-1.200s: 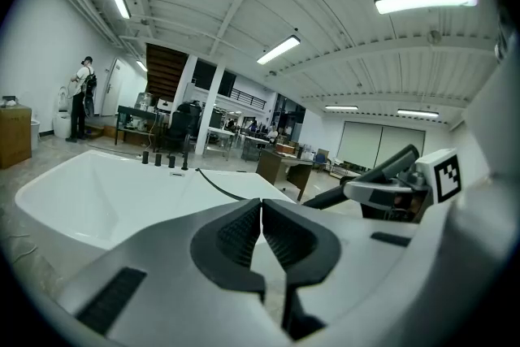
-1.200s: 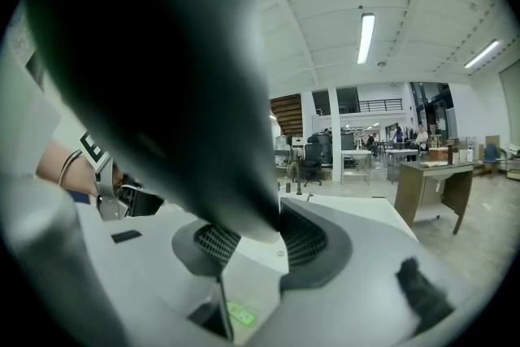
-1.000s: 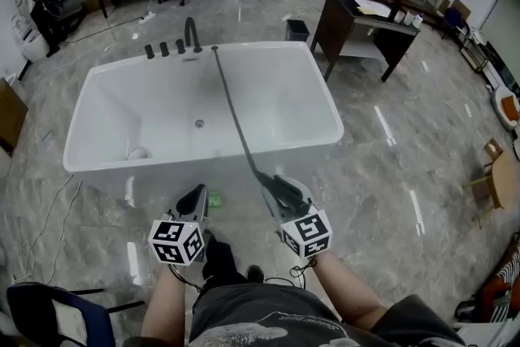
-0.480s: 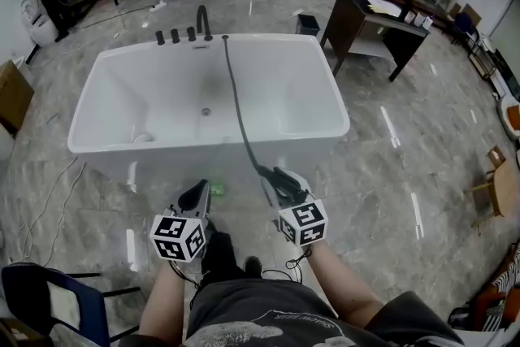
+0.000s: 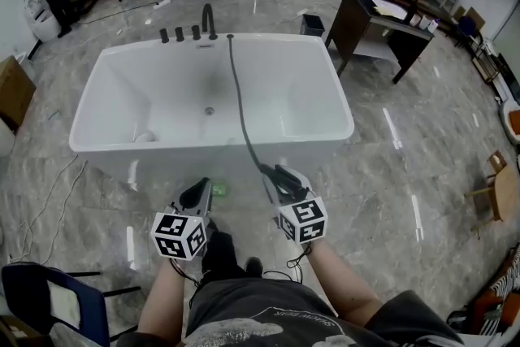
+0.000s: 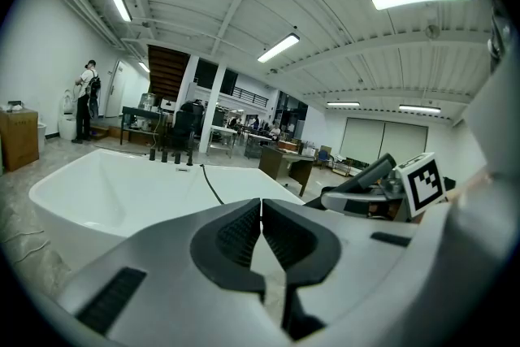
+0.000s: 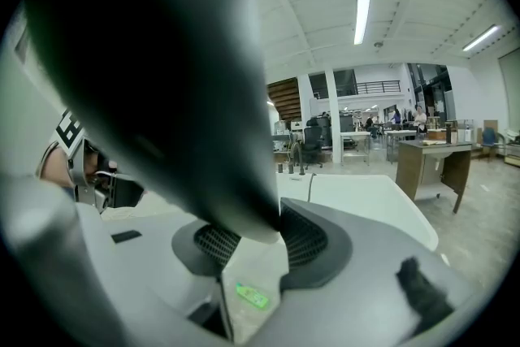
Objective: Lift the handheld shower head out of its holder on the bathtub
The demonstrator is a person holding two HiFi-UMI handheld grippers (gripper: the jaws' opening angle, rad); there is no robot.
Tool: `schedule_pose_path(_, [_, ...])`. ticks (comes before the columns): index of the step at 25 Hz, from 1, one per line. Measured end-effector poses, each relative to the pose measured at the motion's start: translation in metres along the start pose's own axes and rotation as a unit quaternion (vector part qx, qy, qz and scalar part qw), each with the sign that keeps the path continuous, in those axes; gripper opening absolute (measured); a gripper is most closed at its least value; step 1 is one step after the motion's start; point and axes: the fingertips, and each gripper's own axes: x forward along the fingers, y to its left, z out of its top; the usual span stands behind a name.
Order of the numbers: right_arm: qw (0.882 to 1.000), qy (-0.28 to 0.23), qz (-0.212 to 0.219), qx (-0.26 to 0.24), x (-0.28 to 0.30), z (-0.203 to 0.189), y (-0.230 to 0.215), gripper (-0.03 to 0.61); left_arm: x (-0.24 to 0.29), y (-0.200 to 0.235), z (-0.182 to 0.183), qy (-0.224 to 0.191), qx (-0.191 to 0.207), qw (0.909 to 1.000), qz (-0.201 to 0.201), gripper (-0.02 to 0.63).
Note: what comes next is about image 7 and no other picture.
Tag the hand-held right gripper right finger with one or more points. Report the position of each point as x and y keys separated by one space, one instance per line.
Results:
x=365 y=296

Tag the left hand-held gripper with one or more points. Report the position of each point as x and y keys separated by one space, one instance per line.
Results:
x=87 y=179

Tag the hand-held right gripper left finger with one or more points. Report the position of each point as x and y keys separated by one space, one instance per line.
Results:
x=134 y=268

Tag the person's left forearm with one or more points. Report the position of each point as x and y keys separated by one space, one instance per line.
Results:
x=55 y=168

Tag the white bathtub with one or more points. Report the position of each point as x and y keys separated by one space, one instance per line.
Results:
x=365 y=199

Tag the green plastic bottle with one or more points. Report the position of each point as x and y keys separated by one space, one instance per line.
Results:
x=252 y=294

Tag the dark wooden vanity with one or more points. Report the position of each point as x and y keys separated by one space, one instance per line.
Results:
x=410 y=170

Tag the black faucet knob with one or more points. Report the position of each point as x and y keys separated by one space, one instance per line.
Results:
x=279 y=167
x=291 y=167

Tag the black arched faucet spout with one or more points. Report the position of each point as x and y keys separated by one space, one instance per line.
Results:
x=298 y=156

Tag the black office chair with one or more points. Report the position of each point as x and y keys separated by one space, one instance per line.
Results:
x=313 y=142

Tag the wooden staircase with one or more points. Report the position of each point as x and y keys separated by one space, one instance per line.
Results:
x=284 y=97

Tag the black balcony railing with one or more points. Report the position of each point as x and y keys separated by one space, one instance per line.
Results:
x=378 y=87

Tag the long ceiling lamp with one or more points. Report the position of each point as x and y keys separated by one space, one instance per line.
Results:
x=481 y=38
x=361 y=18

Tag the metal frame table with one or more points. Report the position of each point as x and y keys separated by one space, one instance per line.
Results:
x=355 y=134

